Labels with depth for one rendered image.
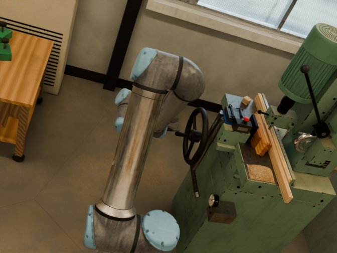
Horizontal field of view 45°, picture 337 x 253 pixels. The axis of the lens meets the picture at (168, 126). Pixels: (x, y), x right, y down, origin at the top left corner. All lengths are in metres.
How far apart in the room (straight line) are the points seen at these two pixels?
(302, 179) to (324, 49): 0.72
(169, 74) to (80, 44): 2.00
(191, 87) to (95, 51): 2.00
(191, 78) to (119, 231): 0.58
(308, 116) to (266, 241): 0.84
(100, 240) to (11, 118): 1.43
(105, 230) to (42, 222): 1.05
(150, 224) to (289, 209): 0.97
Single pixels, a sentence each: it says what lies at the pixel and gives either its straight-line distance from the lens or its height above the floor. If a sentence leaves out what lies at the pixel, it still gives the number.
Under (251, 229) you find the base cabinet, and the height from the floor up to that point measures 0.42.
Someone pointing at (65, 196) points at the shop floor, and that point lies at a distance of 2.59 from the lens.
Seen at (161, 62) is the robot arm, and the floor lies 1.39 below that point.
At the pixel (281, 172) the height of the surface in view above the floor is 0.94.
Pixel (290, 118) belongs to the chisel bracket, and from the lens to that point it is 2.00.
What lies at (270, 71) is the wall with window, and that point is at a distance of 3.46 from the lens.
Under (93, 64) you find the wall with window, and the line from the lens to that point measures 3.35.
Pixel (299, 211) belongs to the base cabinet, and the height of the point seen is 0.63.
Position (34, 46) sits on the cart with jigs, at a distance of 2.74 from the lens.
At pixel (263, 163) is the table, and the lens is 1.94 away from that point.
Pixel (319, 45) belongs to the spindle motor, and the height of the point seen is 1.47.
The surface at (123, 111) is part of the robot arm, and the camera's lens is 1.86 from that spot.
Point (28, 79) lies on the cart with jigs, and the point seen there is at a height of 0.53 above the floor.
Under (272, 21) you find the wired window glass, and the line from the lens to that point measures 3.29.
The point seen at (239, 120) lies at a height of 1.01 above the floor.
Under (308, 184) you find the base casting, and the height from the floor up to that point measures 0.80.
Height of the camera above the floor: 2.08
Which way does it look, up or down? 40 degrees down
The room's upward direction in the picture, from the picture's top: 25 degrees clockwise
